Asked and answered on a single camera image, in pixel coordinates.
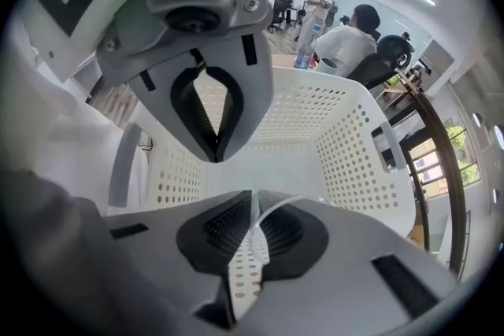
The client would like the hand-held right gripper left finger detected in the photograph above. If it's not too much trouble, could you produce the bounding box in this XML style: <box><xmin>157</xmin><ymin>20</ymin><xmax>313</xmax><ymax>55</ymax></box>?
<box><xmin>105</xmin><ymin>190</ymin><xmax>254</xmax><ymax>336</ymax></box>

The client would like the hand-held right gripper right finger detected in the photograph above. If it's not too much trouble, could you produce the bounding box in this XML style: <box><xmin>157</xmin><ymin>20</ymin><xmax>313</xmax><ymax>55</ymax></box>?
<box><xmin>238</xmin><ymin>190</ymin><xmax>472</xmax><ymax>336</ymax></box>

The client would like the clear plastic cup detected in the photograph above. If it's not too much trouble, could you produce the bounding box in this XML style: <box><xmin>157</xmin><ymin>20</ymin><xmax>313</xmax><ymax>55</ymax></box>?
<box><xmin>247</xmin><ymin>195</ymin><xmax>307</xmax><ymax>267</ymax></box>

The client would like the white perforated plastic basket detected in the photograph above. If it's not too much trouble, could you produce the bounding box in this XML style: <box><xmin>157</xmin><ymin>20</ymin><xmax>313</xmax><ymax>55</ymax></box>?
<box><xmin>108</xmin><ymin>65</ymin><xmax>419</xmax><ymax>322</ymax></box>

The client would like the pale green cup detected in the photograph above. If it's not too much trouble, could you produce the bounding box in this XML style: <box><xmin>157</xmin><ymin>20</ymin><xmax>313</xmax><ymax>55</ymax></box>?
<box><xmin>316</xmin><ymin>56</ymin><xmax>340</xmax><ymax>76</ymax></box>

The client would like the clear plastic water bottle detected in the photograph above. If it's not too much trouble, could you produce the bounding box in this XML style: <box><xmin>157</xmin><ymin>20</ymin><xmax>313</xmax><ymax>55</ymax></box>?
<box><xmin>295</xmin><ymin>23</ymin><xmax>322</xmax><ymax>70</ymax></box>

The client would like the window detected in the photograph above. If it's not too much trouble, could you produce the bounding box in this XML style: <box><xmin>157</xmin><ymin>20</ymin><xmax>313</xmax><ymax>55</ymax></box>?
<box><xmin>409</xmin><ymin>116</ymin><xmax>482</xmax><ymax>201</ymax></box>

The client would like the black mesh office chair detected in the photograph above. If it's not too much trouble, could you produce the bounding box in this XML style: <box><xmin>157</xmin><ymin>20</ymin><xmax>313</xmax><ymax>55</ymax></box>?
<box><xmin>346</xmin><ymin>34</ymin><xmax>415</xmax><ymax>91</ymax></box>

